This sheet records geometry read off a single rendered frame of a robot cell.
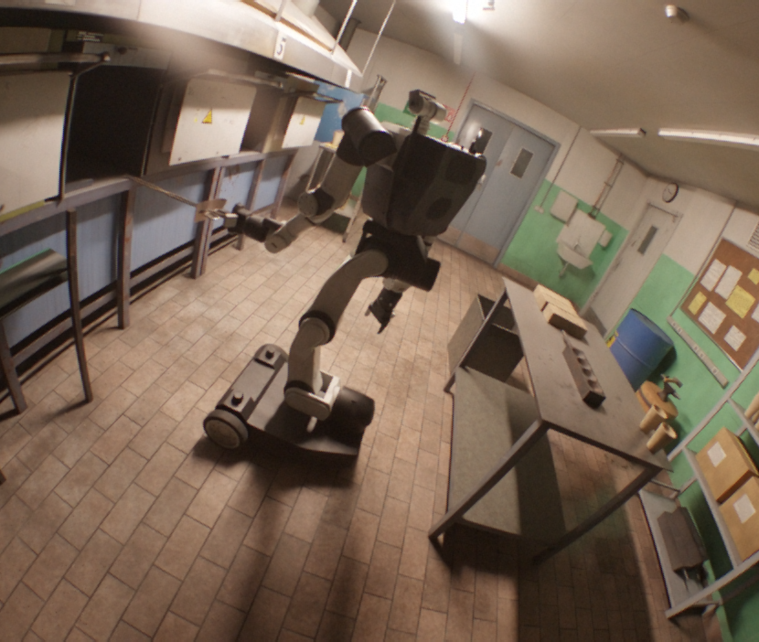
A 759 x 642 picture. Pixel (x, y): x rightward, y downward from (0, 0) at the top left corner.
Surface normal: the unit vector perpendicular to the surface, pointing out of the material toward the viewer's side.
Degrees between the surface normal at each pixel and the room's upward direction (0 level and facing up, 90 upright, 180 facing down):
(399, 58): 90
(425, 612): 0
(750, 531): 90
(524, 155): 90
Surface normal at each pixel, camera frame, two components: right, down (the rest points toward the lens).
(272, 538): 0.37, -0.79
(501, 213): -0.18, 0.46
